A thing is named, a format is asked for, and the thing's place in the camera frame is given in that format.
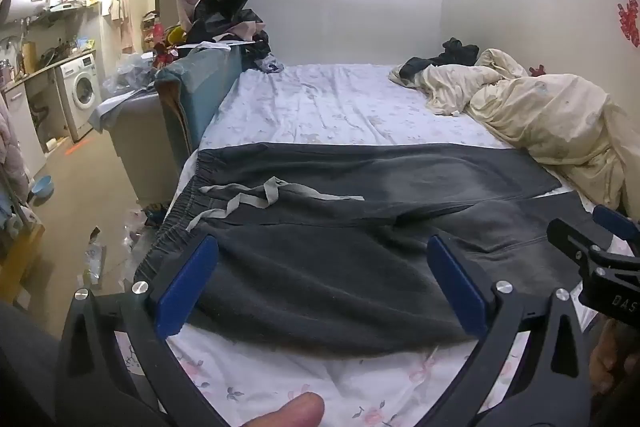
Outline cream duvet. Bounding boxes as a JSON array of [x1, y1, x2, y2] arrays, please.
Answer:
[[389, 48, 640, 220]]

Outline teal padded headboard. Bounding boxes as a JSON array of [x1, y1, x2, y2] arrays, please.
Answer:
[[154, 44, 246, 158]]

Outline person's left hand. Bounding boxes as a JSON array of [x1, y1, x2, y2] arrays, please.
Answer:
[[240, 391, 326, 427]]

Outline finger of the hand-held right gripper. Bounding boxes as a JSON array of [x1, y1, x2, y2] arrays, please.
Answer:
[[592, 205, 640, 253], [546, 218, 613, 264]]

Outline black clothes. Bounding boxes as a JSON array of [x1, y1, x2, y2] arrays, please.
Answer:
[[400, 38, 481, 82]]

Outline bed with floral sheet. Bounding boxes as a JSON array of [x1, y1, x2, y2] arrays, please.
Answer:
[[115, 63, 621, 427]]

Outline yellow wooden furniture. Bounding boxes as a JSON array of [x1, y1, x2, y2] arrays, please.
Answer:
[[0, 222, 46, 303]]

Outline pink hanging towel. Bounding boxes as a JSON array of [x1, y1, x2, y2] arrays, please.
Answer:
[[110, 0, 133, 52]]

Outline white water heater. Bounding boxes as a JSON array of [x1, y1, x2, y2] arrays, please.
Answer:
[[5, 0, 53, 22]]

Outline clear plastic bag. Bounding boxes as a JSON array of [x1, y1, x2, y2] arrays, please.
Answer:
[[102, 52, 156, 95]]

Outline person's right hand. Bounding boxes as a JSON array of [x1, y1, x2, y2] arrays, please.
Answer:
[[589, 319, 636, 395]]

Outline blue basin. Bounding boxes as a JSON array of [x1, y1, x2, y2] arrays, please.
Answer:
[[29, 175, 54, 200]]

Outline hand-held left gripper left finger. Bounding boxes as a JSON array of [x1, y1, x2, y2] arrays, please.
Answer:
[[54, 234, 236, 427]]

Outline kitchen counter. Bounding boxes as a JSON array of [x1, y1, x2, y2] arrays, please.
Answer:
[[0, 49, 98, 178]]

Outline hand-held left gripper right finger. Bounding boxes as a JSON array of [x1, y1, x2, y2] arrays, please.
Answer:
[[426, 234, 593, 427]]

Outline white washing machine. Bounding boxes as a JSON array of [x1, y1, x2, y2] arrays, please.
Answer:
[[55, 52, 103, 142]]

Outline dark grey pants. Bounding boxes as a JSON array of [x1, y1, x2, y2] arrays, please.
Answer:
[[134, 142, 608, 358]]

